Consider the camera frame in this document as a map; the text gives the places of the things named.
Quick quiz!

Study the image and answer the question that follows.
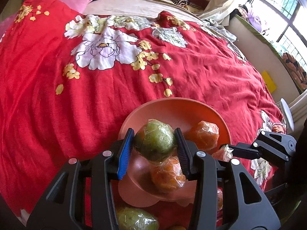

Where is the wrapped orange in bowl back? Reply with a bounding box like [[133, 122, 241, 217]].
[[185, 121, 220, 151]]

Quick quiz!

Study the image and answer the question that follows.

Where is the cream curtain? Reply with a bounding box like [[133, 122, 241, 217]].
[[197, 0, 248, 26]]

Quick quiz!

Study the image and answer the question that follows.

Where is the red floral bed quilt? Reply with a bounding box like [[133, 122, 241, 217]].
[[1, 11, 283, 224]]

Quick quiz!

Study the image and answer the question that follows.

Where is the pink flower-shaped fruit bowl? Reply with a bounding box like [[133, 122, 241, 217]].
[[118, 98, 232, 208]]

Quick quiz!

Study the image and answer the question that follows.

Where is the beige bed sheet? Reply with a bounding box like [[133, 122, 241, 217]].
[[82, 0, 203, 25]]

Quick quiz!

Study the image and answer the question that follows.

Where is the wrapped orange in bowl front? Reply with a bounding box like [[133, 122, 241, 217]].
[[149, 156, 186, 193]]

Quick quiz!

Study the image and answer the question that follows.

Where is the orange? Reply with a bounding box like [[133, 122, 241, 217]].
[[217, 187, 223, 211], [149, 156, 186, 193], [185, 121, 220, 151]]

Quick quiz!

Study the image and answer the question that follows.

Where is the small brown longan fruit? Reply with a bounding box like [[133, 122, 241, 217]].
[[169, 225, 186, 230]]

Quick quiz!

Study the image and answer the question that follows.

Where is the orange small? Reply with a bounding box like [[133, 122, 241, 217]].
[[212, 144, 234, 162]]

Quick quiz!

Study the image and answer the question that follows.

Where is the green fruit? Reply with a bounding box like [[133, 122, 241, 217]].
[[116, 207, 159, 230], [133, 119, 177, 163]]

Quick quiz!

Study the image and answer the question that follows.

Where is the yellow paper card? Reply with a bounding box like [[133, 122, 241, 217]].
[[261, 71, 277, 94]]

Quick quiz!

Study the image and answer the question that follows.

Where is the window with grille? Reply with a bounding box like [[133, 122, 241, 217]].
[[248, 0, 306, 68]]

